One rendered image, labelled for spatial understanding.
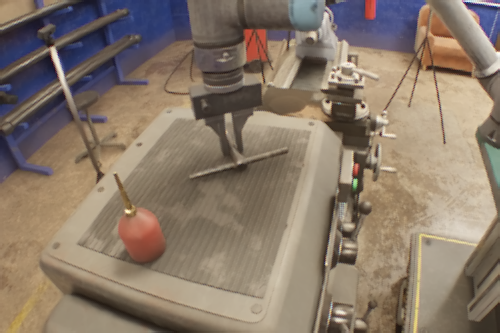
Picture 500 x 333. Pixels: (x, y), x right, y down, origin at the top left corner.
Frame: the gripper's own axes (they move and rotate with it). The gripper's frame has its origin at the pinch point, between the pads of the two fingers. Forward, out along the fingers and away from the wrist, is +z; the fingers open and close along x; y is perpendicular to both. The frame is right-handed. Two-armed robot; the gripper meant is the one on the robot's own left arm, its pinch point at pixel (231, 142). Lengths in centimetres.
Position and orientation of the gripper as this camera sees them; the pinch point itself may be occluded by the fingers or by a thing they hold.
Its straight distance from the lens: 67.6
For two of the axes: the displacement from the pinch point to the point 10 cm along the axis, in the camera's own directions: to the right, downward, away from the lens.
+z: 0.7, 7.8, 6.3
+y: 3.0, 5.8, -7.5
